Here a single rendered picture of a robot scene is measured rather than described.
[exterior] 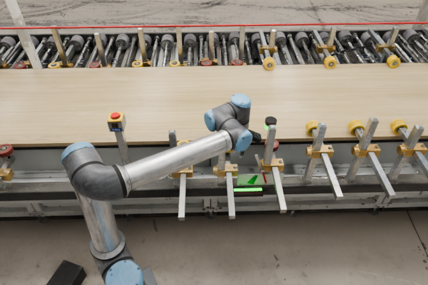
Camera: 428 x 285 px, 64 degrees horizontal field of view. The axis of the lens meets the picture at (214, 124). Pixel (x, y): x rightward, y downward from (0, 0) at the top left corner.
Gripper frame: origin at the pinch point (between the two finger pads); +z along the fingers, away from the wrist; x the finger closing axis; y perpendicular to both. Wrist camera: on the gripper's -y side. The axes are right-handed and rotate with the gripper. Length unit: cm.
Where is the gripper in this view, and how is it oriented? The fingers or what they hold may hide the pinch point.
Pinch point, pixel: (241, 156)
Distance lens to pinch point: 172.9
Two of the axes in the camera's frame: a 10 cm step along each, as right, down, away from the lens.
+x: 0.3, 6.7, -7.4
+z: 0.0, 7.4, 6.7
